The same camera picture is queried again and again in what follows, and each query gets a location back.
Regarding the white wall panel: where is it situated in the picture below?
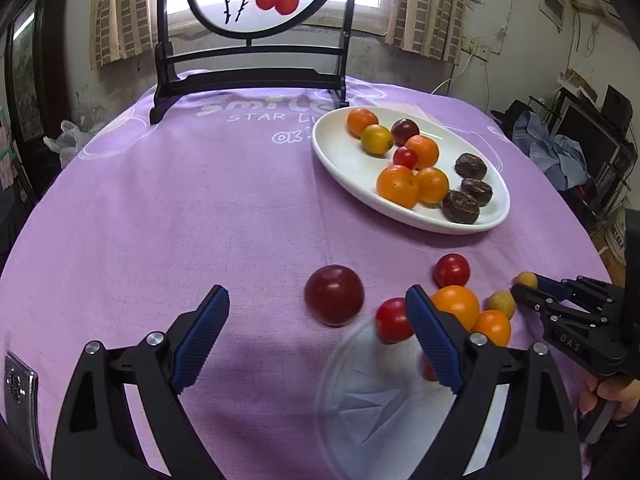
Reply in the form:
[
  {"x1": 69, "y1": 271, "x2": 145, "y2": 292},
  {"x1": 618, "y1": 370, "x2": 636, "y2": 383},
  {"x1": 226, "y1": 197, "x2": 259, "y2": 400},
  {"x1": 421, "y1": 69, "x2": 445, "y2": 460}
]
[{"x1": 539, "y1": 0, "x2": 566, "y2": 28}]

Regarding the brown wrinkled passion fruit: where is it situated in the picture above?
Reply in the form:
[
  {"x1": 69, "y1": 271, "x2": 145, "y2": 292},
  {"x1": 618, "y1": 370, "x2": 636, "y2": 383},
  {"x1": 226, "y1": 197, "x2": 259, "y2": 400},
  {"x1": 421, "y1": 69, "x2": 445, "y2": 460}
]
[
  {"x1": 460, "y1": 178, "x2": 494, "y2": 207},
  {"x1": 454, "y1": 153, "x2": 488, "y2": 179},
  {"x1": 442, "y1": 189, "x2": 482, "y2": 225}
]

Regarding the brick pattern curtain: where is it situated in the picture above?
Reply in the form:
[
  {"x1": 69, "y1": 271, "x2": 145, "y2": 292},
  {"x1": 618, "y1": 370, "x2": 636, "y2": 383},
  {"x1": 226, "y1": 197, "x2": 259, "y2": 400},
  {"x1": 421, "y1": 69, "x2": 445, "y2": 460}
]
[
  {"x1": 385, "y1": 0, "x2": 468, "y2": 66},
  {"x1": 90, "y1": 0, "x2": 155, "y2": 72}
]

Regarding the black bag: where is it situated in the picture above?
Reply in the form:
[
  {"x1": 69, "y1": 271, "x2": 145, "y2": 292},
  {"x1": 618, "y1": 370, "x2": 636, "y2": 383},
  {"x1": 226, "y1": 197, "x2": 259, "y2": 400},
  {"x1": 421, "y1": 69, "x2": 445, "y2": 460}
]
[{"x1": 490, "y1": 100, "x2": 531, "y2": 136}]

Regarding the black box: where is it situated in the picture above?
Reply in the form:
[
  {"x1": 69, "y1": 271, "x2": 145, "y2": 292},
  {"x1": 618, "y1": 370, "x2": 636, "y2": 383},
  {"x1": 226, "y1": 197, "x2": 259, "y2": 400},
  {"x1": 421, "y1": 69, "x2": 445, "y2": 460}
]
[{"x1": 600, "y1": 85, "x2": 633, "y2": 128}]

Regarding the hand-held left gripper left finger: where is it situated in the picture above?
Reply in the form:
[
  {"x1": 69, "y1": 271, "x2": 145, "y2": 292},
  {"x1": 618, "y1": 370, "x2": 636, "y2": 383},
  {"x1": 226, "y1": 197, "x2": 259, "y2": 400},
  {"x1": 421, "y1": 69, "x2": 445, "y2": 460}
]
[{"x1": 51, "y1": 285, "x2": 231, "y2": 480}]

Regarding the brown cardboard piece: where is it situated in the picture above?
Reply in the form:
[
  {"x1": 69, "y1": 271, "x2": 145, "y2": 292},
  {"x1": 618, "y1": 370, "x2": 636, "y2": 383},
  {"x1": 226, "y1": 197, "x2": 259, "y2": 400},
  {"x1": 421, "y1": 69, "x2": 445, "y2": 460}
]
[{"x1": 557, "y1": 70, "x2": 598, "y2": 103}]

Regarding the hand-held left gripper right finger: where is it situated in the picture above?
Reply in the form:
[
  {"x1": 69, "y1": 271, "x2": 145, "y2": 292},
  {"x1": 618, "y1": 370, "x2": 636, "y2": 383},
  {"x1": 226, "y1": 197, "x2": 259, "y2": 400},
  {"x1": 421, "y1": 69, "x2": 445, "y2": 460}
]
[{"x1": 405, "y1": 284, "x2": 583, "y2": 480}]

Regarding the white plastic bag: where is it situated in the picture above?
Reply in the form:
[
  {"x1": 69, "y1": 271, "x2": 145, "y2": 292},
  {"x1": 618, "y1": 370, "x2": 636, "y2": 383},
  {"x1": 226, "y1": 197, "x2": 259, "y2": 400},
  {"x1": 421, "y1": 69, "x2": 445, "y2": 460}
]
[{"x1": 42, "y1": 120, "x2": 101, "y2": 168}]

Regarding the black monitor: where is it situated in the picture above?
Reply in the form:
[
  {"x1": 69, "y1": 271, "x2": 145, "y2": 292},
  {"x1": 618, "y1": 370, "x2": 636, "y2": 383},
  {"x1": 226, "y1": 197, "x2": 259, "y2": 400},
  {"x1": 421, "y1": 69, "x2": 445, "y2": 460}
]
[{"x1": 555, "y1": 105, "x2": 621, "y2": 181}]

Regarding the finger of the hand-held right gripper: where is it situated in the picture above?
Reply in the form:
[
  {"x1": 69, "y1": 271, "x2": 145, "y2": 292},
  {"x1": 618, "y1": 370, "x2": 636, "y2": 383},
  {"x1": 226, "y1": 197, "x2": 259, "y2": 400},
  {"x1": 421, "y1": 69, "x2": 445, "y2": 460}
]
[
  {"x1": 536, "y1": 275, "x2": 623, "y2": 306},
  {"x1": 511, "y1": 285, "x2": 608, "y2": 326}
]

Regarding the white wall outlet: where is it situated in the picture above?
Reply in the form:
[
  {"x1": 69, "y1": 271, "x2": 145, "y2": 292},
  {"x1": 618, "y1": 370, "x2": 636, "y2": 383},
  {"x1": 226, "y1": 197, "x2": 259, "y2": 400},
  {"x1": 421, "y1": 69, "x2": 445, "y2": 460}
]
[{"x1": 462, "y1": 37, "x2": 493, "y2": 61}]

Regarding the dark wooden cabinet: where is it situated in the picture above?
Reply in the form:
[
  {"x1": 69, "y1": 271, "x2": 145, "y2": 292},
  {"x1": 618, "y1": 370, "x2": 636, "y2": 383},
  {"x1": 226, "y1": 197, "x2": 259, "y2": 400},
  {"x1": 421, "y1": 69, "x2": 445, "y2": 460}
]
[{"x1": 5, "y1": 0, "x2": 71, "y2": 181}]

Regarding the blue cloth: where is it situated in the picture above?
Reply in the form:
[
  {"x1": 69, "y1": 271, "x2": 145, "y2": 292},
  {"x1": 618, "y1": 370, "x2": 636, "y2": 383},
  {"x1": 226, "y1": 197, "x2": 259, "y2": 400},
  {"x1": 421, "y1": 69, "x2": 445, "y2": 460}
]
[{"x1": 512, "y1": 110, "x2": 591, "y2": 191}]

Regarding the dark red plum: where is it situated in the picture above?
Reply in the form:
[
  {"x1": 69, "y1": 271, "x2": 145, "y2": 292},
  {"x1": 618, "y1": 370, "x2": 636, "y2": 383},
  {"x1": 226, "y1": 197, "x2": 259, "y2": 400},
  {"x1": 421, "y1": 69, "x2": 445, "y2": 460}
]
[
  {"x1": 304, "y1": 264, "x2": 365, "y2": 327},
  {"x1": 390, "y1": 118, "x2": 420, "y2": 146}
]

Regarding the green-tinged mandarin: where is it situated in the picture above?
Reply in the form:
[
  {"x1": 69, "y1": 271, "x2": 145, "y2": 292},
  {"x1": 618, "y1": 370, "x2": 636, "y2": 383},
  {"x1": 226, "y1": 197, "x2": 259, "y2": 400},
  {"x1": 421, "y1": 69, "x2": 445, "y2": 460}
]
[{"x1": 361, "y1": 125, "x2": 394, "y2": 156}]

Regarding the white oval plate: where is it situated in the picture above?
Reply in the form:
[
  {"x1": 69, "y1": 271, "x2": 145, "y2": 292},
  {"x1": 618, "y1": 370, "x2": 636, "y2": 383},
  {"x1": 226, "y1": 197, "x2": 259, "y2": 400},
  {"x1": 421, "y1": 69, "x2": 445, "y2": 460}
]
[{"x1": 311, "y1": 106, "x2": 511, "y2": 234}]

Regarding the purple printed tablecloth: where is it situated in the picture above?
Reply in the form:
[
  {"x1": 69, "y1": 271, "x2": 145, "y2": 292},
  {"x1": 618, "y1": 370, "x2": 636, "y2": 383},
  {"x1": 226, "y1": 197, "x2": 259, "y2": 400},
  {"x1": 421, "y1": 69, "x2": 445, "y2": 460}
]
[{"x1": 0, "y1": 69, "x2": 618, "y2": 480}]

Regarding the person's right hand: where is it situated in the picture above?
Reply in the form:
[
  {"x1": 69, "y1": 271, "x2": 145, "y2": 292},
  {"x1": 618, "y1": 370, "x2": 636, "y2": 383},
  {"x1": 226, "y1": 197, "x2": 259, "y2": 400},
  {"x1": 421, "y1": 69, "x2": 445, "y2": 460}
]
[{"x1": 579, "y1": 367, "x2": 640, "y2": 421}]

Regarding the white cable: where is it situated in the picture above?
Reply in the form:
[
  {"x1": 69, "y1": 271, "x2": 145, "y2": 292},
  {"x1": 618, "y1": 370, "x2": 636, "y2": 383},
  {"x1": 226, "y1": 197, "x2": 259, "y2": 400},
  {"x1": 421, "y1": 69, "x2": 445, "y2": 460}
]
[{"x1": 430, "y1": 55, "x2": 473, "y2": 96}]

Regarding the large orange mandarin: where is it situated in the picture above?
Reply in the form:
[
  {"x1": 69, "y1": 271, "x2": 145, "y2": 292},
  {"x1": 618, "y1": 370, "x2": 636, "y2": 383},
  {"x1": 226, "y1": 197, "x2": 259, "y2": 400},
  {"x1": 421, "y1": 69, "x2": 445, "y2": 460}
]
[{"x1": 376, "y1": 165, "x2": 421, "y2": 210}]

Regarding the black framed painted table screen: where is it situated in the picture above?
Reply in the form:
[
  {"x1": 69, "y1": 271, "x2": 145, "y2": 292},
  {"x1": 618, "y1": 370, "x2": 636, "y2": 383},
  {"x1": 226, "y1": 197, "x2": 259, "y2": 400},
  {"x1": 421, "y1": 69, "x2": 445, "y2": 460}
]
[{"x1": 149, "y1": 0, "x2": 361, "y2": 126}]

